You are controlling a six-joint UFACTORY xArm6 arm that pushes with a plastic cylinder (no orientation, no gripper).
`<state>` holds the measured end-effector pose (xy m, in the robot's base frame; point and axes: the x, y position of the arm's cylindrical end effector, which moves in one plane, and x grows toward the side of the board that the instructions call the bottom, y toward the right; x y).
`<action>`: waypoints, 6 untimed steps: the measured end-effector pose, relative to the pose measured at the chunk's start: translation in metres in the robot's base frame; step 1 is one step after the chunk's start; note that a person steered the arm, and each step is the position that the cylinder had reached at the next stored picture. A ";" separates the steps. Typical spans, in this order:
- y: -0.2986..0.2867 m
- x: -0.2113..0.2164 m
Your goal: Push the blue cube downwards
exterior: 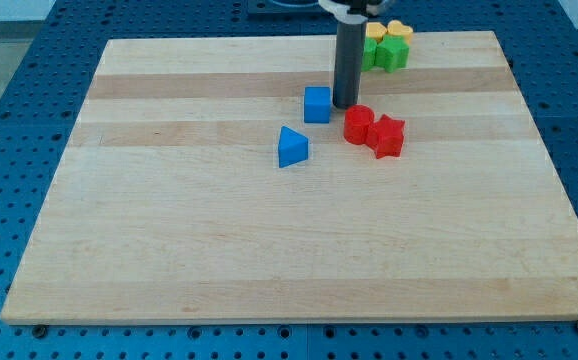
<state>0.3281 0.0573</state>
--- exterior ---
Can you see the yellow pentagon block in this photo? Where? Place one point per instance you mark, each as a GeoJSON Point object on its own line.
{"type": "Point", "coordinates": [375, 31]}

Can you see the red cylinder block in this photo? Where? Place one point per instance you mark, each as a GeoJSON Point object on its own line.
{"type": "Point", "coordinates": [356, 123]}

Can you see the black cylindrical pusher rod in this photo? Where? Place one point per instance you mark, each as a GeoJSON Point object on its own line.
{"type": "Point", "coordinates": [349, 52]}

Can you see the green star block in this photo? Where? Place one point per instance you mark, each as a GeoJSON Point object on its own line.
{"type": "Point", "coordinates": [392, 53]}

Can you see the light wooden board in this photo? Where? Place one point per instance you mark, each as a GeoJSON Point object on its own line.
{"type": "Point", "coordinates": [168, 205]}

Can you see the yellow heart block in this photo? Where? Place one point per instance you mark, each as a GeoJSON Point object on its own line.
{"type": "Point", "coordinates": [398, 29]}

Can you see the red star block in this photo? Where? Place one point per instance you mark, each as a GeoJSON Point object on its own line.
{"type": "Point", "coordinates": [386, 136]}

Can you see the green round block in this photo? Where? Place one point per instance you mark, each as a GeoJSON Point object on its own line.
{"type": "Point", "coordinates": [369, 54]}

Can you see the blue cube block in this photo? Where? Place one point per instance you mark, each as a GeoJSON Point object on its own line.
{"type": "Point", "coordinates": [316, 104]}

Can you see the blue triangle block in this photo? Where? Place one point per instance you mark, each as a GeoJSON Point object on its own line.
{"type": "Point", "coordinates": [293, 147]}

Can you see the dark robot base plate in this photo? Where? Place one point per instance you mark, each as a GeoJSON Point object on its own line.
{"type": "Point", "coordinates": [286, 10]}

